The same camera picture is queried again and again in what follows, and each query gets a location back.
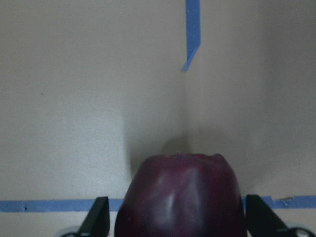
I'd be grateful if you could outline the dark red apple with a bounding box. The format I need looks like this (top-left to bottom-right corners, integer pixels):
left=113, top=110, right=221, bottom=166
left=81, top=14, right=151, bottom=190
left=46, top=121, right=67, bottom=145
left=114, top=154, right=247, bottom=237

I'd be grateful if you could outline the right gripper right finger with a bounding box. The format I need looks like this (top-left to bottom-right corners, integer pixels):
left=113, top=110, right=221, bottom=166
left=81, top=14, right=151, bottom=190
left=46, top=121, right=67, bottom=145
left=245, top=195, right=290, bottom=237

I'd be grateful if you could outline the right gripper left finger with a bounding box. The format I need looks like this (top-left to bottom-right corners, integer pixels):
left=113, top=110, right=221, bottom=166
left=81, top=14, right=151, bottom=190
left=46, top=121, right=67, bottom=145
left=76, top=197, right=109, bottom=237

